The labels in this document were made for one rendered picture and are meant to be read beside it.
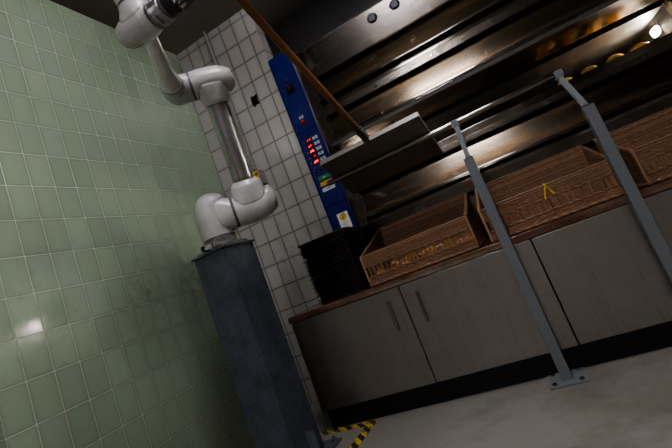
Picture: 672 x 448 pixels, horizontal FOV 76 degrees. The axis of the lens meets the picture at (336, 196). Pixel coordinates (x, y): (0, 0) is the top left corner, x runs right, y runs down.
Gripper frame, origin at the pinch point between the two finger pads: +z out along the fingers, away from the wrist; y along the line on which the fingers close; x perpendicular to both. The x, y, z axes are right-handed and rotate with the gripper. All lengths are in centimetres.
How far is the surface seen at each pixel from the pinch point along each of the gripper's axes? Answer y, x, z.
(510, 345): 101, -144, 26
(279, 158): -45, -134, -71
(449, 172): 3, -157, 26
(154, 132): -55, -74, -119
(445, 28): -64, -124, 55
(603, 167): 49, -126, 86
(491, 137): -6, -156, 53
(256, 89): -90, -112, -69
